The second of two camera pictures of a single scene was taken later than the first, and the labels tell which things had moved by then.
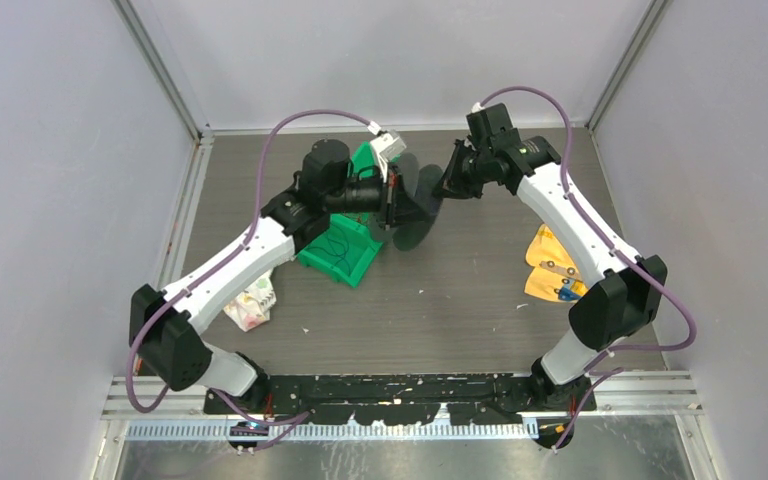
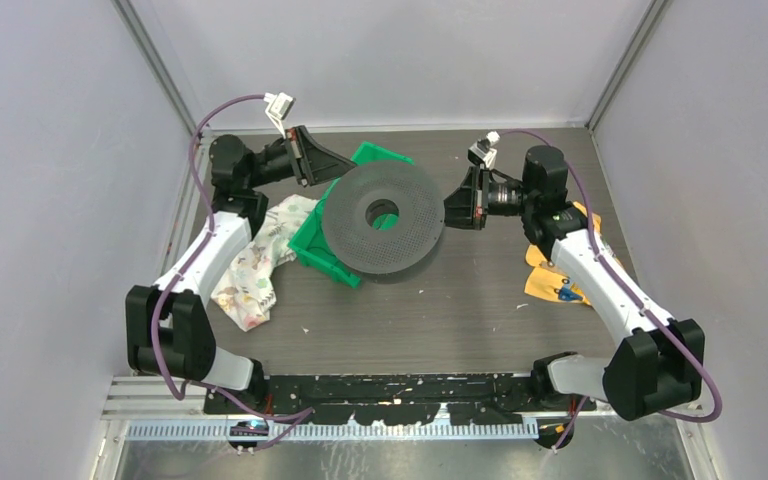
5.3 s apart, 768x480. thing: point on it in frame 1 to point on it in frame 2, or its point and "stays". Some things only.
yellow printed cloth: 553,276 stays
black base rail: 400,399 stays
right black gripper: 453,184 to 469,204
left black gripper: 387,194 to 309,161
